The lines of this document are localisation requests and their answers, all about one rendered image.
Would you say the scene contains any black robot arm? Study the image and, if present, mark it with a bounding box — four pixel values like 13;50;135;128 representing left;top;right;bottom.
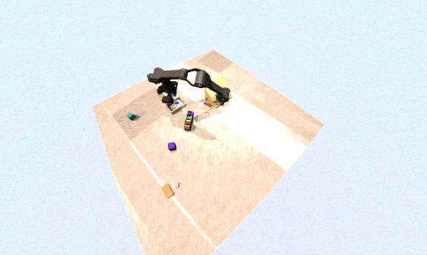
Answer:
147;68;230;102

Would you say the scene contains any teal cube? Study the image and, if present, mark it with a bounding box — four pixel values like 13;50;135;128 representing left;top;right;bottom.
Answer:
126;112;136;121

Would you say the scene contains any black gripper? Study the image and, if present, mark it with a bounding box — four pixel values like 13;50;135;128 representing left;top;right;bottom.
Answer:
161;81;179;104

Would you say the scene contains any purple cube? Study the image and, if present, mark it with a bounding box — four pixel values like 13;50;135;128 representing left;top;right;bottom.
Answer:
168;142;177;151

